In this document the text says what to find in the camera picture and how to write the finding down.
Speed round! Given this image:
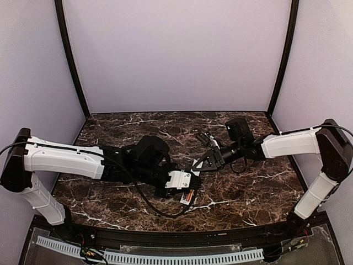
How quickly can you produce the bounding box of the orange AAA battery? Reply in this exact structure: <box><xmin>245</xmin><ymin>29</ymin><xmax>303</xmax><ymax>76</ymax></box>
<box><xmin>185</xmin><ymin>192</ymin><xmax>193</xmax><ymax>202</ymax></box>

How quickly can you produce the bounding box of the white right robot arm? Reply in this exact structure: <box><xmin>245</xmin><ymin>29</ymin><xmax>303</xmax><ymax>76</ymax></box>
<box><xmin>192</xmin><ymin>118</ymin><xmax>352</xmax><ymax>237</ymax></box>

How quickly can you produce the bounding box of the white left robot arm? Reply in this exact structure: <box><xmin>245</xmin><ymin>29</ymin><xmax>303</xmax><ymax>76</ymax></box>
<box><xmin>1</xmin><ymin>128</ymin><xmax>189</xmax><ymax>226</ymax></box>

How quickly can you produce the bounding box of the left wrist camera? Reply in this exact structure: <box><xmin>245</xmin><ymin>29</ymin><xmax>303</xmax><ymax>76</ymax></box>
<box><xmin>165</xmin><ymin>170</ymin><xmax>195</xmax><ymax>190</ymax></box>

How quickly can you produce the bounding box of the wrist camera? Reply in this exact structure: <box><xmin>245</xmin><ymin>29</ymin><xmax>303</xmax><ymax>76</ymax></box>
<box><xmin>196</xmin><ymin>132</ymin><xmax>220</xmax><ymax>149</ymax></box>
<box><xmin>165</xmin><ymin>170</ymin><xmax>195</xmax><ymax>190</ymax></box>

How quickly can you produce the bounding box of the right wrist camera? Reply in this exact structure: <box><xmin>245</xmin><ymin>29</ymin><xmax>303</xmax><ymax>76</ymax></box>
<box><xmin>196</xmin><ymin>132</ymin><xmax>220</xmax><ymax>149</ymax></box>

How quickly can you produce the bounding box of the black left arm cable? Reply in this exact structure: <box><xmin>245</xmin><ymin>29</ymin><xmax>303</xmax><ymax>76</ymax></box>
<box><xmin>101</xmin><ymin>154</ymin><xmax>198</xmax><ymax>219</ymax></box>

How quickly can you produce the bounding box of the black front table rail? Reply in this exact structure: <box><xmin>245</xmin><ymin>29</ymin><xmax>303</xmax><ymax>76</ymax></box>
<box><xmin>73</xmin><ymin>223</ymin><xmax>288</xmax><ymax>247</ymax></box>

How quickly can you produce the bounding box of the grey slotted cable duct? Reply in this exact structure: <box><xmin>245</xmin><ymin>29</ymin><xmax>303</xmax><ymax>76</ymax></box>
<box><xmin>35</xmin><ymin>236</ymin><xmax>264</xmax><ymax>264</ymax></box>

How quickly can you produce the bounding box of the right black frame post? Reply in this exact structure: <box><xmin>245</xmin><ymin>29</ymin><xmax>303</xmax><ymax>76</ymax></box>
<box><xmin>267</xmin><ymin>0</ymin><xmax>299</xmax><ymax>116</ymax></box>

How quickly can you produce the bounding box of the black frame post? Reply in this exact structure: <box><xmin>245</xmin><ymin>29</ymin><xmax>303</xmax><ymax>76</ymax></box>
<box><xmin>54</xmin><ymin>0</ymin><xmax>90</xmax><ymax>119</ymax></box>
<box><xmin>267</xmin><ymin>0</ymin><xmax>299</xmax><ymax>116</ymax></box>

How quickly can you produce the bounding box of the left black frame post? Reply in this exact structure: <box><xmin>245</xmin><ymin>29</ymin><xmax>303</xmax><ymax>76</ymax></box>
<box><xmin>54</xmin><ymin>0</ymin><xmax>90</xmax><ymax>119</ymax></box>

